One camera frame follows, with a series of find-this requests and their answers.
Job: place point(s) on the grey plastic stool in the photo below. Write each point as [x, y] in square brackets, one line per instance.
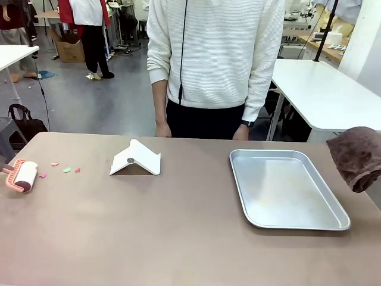
[6, 140]

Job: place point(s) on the white folded roller stand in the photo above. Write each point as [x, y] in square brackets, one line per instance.
[131, 162]

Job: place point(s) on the pink white lint roller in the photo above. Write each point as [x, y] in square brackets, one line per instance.
[25, 177]

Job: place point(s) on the person's right forearm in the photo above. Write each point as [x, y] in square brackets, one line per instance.
[159, 101]

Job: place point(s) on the person in dark red clothes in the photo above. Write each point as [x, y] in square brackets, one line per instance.
[15, 21]

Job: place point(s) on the brown towel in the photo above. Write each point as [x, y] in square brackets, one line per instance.
[357, 158]

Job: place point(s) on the person's right hand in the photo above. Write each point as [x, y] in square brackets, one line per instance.
[163, 129]

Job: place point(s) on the black wrist watch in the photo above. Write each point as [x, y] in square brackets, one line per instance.
[247, 123]

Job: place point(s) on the silver metal tray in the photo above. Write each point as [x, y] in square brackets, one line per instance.
[285, 190]

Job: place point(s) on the large white table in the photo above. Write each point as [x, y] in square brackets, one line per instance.
[315, 89]

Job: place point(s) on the thick black stand pole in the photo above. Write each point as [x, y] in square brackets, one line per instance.
[326, 29]

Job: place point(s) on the white tissue box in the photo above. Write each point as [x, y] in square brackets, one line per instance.
[336, 35]

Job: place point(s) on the wooden workbench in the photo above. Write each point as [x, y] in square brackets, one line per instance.
[324, 49]

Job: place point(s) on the brown cardboard box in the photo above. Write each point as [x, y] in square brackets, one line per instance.
[70, 49]

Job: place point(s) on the blue floor cloth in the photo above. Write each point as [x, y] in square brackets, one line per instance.
[47, 74]

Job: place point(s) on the black bag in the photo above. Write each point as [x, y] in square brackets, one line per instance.
[29, 128]

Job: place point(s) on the person in red jacket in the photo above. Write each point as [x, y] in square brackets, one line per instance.
[89, 35]

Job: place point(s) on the person's left hand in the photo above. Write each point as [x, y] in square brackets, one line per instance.
[240, 133]

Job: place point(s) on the person in white sweater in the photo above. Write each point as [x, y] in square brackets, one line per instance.
[214, 59]

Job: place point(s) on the small white table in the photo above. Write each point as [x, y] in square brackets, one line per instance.
[15, 55]

